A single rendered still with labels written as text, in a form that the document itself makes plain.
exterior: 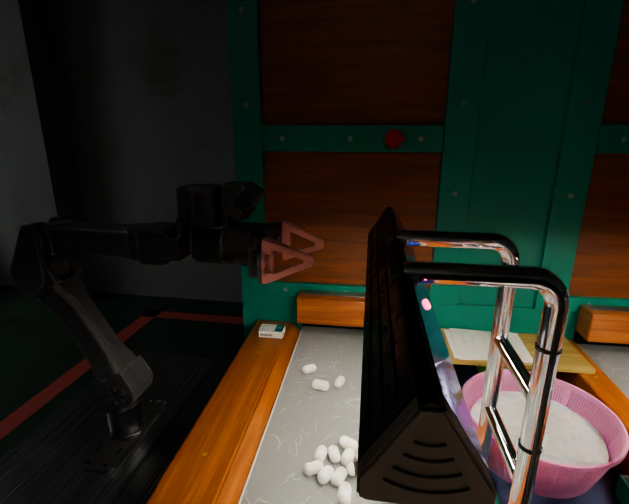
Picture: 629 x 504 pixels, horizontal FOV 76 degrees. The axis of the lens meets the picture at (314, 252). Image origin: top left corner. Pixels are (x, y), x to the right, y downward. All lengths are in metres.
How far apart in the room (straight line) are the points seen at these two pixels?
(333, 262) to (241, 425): 0.47
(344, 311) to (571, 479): 0.53
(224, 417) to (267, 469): 0.13
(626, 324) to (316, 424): 0.73
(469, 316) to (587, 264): 0.29
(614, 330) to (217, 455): 0.89
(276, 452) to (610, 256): 0.86
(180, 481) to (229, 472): 0.07
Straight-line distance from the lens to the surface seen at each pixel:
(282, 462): 0.74
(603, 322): 1.14
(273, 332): 1.02
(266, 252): 0.59
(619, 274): 1.19
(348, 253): 1.03
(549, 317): 0.49
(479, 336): 1.08
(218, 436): 0.76
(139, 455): 0.92
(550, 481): 0.83
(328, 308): 1.01
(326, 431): 0.79
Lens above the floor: 1.26
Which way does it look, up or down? 17 degrees down
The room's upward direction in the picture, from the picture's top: straight up
